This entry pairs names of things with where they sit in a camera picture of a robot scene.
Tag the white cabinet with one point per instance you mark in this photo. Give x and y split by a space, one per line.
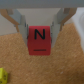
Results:
40 4

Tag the pink block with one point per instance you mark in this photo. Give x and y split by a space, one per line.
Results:
39 40

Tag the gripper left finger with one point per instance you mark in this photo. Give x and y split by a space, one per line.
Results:
20 22

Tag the yellow block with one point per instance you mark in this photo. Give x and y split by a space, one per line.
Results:
3 76

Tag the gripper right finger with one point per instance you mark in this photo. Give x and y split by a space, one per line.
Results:
58 22

